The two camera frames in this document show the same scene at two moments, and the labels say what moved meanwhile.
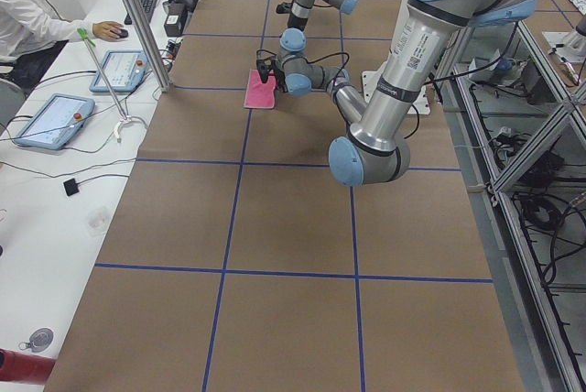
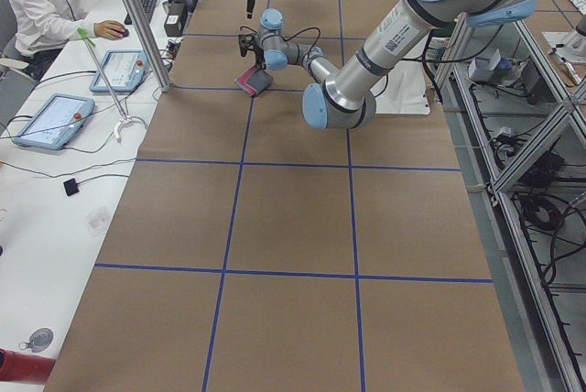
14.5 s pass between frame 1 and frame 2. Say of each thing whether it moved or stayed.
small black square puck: stayed
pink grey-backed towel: moved
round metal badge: stayed
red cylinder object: stayed
